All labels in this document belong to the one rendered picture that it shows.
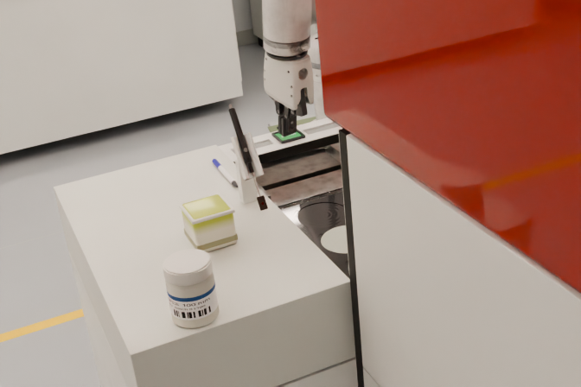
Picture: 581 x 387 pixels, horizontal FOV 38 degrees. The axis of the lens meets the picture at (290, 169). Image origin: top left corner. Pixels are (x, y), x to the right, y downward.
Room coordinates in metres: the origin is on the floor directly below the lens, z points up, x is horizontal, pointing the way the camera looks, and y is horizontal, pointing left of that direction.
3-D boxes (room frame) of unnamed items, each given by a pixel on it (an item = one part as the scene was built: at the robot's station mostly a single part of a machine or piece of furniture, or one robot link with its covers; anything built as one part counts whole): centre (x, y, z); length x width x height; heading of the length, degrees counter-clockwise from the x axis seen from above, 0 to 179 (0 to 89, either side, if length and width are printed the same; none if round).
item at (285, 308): (1.33, 0.20, 0.89); 0.62 x 0.35 x 0.14; 22
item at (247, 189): (1.39, 0.08, 1.03); 0.06 x 0.04 x 0.13; 22
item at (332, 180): (1.62, -0.08, 0.87); 0.36 x 0.08 x 0.03; 112
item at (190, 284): (1.05, 0.16, 1.01); 0.07 x 0.07 x 0.10
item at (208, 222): (1.27, 0.15, 1.00); 0.07 x 0.07 x 0.07; 22
